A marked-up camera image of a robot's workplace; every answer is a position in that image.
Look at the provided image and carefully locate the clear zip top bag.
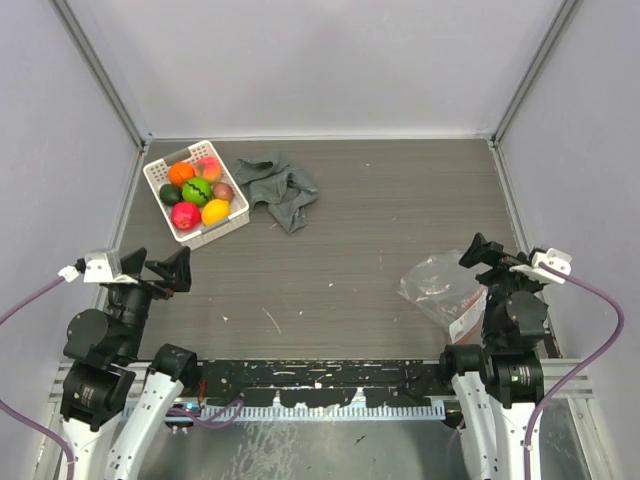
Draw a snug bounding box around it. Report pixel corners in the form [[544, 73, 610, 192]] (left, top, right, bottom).
[[397, 250, 487, 345]]

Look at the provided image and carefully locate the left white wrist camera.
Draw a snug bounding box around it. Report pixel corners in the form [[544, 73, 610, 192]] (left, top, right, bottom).
[[58, 249, 137, 284]]

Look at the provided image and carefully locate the orange fruit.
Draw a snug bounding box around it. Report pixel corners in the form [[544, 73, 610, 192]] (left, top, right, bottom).
[[168, 162, 196, 188]]

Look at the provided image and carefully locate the yellow lemon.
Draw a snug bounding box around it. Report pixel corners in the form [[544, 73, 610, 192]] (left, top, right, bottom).
[[201, 199, 231, 226]]

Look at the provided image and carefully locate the white perforated plastic basket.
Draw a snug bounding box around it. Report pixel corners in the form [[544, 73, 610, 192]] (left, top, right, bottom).
[[143, 140, 249, 249]]

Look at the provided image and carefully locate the peach fruit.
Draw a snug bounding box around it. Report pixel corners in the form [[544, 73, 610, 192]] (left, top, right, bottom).
[[194, 156, 223, 184]]

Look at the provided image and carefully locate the green striped melon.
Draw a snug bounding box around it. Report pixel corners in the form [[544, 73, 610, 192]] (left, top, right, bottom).
[[181, 177, 212, 208]]

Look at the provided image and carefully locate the grey crumpled cloth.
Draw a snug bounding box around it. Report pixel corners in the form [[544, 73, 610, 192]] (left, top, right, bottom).
[[231, 152, 320, 234]]

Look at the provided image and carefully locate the red apple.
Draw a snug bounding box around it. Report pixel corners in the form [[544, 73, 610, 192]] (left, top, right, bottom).
[[170, 201, 201, 231]]

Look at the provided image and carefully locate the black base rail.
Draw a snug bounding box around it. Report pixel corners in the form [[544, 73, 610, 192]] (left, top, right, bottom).
[[201, 360, 454, 408]]

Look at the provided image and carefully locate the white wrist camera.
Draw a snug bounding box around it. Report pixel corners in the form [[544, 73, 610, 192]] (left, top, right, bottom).
[[58, 249, 137, 284], [509, 248, 572, 285]]

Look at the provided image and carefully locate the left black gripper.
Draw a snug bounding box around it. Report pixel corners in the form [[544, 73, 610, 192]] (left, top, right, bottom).
[[111, 243, 191, 358]]

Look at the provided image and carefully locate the dark green avocado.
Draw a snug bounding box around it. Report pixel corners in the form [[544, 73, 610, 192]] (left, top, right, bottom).
[[159, 183, 183, 207]]

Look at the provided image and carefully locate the white slotted cable duct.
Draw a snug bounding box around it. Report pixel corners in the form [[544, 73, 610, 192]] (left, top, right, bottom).
[[124, 402, 447, 422]]

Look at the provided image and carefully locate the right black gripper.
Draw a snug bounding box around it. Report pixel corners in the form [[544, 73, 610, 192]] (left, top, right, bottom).
[[459, 231, 546, 339]]

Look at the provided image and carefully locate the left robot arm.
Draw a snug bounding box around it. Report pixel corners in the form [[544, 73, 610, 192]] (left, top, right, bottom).
[[60, 247, 200, 479]]

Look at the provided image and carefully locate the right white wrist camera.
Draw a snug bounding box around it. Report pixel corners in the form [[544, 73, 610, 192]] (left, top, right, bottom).
[[509, 248, 572, 285]]

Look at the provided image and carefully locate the brown passion fruit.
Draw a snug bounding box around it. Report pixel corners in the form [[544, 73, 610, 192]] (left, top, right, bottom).
[[213, 182, 235, 203]]

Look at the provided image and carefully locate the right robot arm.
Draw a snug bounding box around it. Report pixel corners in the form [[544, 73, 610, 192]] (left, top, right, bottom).
[[438, 234, 548, 479]]

